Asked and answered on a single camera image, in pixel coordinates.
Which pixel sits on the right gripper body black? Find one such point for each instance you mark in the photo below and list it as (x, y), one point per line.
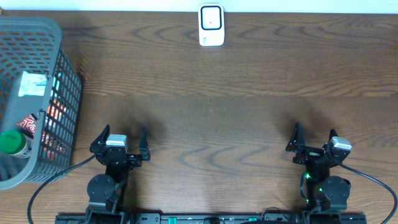
(309, 155)

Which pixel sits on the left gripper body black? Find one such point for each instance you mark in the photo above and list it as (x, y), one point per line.
(133, 162)

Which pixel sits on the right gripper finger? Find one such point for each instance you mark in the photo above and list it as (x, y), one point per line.
(297, 140)
(332, 134)

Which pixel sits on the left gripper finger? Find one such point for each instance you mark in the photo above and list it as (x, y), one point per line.
(104, 135)
(143, 146)

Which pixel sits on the red chocolate bar wrapper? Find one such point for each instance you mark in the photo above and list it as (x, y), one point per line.
(28, 124)

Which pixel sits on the green wet wipes packet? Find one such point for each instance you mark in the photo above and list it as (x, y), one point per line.
(32, 84)

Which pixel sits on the green lid white jar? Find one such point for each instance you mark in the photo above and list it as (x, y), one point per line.
(16, 144)

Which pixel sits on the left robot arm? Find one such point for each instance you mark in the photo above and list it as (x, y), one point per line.
(106, 191)

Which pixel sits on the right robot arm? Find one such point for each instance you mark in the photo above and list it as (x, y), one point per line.
(325, 193)

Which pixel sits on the grey plastic mesh basket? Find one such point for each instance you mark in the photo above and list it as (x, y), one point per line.
(34, 45)

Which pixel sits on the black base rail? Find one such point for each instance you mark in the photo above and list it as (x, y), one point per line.
(156, 218)

